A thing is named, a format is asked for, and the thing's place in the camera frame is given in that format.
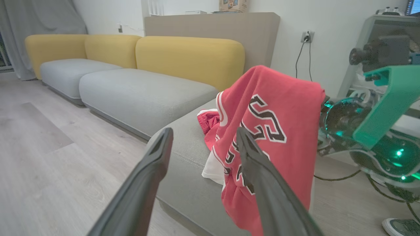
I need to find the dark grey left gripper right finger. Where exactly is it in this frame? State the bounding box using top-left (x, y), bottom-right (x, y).
top-left (237, 127), bottom-right (324, 236)

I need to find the grey white sneaker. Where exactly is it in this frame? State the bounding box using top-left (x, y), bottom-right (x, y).
top-left (382, 218), bottom-right (420, 236)

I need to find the grey and yellow sofa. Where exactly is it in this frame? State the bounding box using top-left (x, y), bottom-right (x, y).
top-left (25, 34), bottom-right (317, 236)

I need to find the red shorts white trim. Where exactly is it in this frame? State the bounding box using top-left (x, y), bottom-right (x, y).
top-left (197, 109), bottom-right (221, 135)

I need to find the beige low partition cabinet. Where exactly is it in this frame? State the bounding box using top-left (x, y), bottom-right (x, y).
top-left (144, 12), bottom-right (281, 72)

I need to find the red basketball jersey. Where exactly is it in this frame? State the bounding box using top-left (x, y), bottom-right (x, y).
top-left (202, 65), bottom-right (326, 236)

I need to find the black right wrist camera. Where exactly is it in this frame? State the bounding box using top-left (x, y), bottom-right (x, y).
top-left (349, 35), bottom-right (411, 72)

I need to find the white ribbed ornament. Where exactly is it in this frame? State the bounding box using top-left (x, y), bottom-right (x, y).
top-left (148, 0), bottom-right (164, 16)

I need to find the white device on cabinet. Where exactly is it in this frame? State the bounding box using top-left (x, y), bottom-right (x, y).
top-left (375, 7), bottom-right (406, 16)

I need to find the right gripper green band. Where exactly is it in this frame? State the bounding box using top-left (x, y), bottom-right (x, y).
top-left (317, 96), bottom-right (373, 156)

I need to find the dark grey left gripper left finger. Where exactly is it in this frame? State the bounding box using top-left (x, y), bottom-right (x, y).
top-left (87, 128), bottom-right (174, 236)

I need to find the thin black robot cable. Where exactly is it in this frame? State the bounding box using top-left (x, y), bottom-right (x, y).
top-left (314, 170), bottom-right (420, 223)

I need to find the grey curtain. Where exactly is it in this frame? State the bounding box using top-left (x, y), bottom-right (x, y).
top-left (0, 0), bottom-right (88, 81)

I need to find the green wrist camera bracket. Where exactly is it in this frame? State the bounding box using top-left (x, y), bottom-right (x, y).
top-left (353, 65), bottom-right (420, 150)

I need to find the printed cardboard box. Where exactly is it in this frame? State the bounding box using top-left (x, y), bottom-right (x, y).
top-left (219, 0), bottom-right (248, 13)

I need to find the black power cable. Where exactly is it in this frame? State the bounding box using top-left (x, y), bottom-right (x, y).
top-left (295, 33), bottom-right (313, 82)

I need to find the window with white frame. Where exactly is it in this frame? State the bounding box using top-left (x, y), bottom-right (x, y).
top-left (0, 33), bottom-right (14, 71)

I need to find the grey glass cabinet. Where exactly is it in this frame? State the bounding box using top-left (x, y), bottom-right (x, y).
top-left (337, 14), bottom-right (420, 99)

